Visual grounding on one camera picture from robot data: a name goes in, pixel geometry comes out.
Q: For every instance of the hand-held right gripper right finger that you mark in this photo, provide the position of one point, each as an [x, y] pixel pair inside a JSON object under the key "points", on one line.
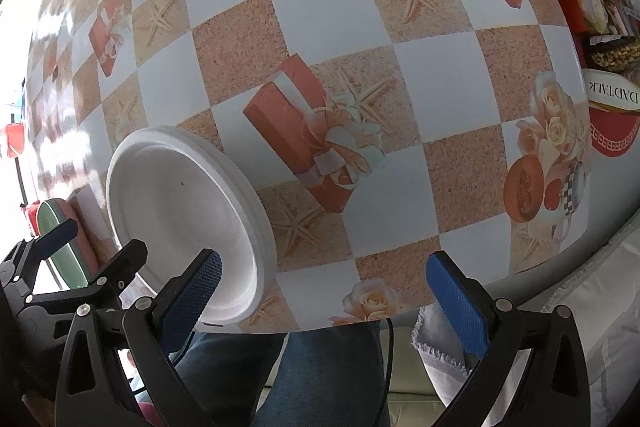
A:
{"points": [[460, 307]]}

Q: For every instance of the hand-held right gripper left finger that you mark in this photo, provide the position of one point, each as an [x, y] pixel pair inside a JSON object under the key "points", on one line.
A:
{"points": [[195, 302]]}

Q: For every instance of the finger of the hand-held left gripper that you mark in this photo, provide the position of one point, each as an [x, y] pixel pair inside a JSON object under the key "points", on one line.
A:
{"points": [[120, 269], [55, 238]]}

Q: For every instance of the green plate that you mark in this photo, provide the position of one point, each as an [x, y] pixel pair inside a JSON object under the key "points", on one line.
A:
{"points": [[70, 264]]}

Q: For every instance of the white foam plate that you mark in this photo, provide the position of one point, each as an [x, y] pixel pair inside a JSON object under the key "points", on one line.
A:
{"points": [[185, 217]]}

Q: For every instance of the red plastic stool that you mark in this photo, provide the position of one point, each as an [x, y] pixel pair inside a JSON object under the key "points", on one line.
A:
{"points": [[15, 139], [31, 214]]}

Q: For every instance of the pale green sofa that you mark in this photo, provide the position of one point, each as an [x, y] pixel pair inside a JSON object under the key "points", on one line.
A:
{"points": [[410, 409]]}

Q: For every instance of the person's blue jeans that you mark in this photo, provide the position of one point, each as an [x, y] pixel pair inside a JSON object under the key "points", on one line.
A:
{"points": [[310, 377]]}

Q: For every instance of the white patterned blanket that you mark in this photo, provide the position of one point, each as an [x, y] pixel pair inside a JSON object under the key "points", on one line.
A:
{"points": [[600, 287]]}

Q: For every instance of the checkered printed tablecloth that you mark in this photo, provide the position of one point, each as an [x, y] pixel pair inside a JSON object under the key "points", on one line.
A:
{"points": [[350, 57]]}

